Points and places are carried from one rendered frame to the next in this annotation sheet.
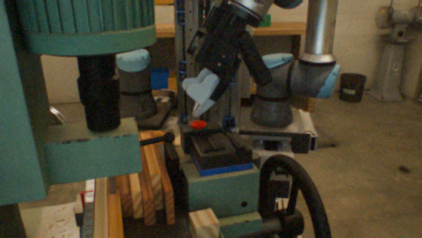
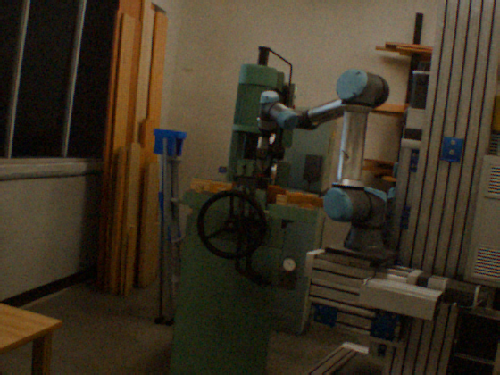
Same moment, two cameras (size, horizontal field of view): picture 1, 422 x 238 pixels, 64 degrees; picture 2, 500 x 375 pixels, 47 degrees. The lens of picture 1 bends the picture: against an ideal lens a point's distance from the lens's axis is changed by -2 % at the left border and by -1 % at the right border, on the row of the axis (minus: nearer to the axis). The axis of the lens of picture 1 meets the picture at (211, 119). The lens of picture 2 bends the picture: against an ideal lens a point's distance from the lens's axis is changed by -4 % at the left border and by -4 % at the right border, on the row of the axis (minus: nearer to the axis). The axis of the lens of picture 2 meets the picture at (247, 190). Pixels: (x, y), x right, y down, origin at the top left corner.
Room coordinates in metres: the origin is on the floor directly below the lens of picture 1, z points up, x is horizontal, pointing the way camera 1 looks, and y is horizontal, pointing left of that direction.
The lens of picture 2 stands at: (1.47, -2.41, 1.17)
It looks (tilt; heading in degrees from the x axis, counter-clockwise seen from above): 5 degrees down; 111
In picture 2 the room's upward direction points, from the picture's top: 8 degrees clockwise
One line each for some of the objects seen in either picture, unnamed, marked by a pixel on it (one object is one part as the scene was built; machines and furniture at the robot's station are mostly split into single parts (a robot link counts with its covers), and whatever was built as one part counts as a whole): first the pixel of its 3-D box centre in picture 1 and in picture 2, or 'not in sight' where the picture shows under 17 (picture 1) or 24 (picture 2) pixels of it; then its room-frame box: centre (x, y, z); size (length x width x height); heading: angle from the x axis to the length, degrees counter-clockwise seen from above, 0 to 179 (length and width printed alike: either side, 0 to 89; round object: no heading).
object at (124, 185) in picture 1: (123, 177); not in sight; (0.57, 0.17, 0.93); 0.18 x 0.02 x 0.05; 16
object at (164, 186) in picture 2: not in sight; (167, 226); (-0.21, 0.76, 0.58); 0.27 x 0.25 x 1.16; 9
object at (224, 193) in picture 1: (214, 178); (250, 197); (0.59, 0.00, 0.92); 0.15 x 0.13 x 0.09; 16
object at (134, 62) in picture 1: (134, 68); (402, 201); (1.20, 0.28, 0.98); 0.13 x 0.12 x 0.14; 7
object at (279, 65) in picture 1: (276, 74); (368, 205); (1.13, -0.22, 0.98); 0.13 x 0.12 x 0.14; 62
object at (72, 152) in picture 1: (95, 153); (246, 169); (0.48, 0.19, 1.03); 0.14 x 0.07 x 0.09; 106
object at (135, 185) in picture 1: (133, 179); not in sight; (0.56, 0.15, 0.93); 0.17 x 0.02 x 0.06; 16
